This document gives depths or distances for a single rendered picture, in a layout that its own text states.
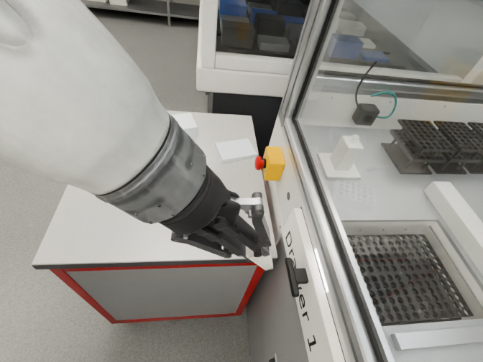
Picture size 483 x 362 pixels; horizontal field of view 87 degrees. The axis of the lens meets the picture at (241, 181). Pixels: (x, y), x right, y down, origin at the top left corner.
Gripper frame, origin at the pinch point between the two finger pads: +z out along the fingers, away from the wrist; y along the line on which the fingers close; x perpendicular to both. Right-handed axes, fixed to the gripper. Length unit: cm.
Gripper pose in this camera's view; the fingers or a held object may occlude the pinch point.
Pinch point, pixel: (259, 253)
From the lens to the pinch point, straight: 41.0
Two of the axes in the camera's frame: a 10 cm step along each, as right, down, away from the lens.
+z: 4.7, 5.4, 7.0
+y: 8.8, -3.3, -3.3
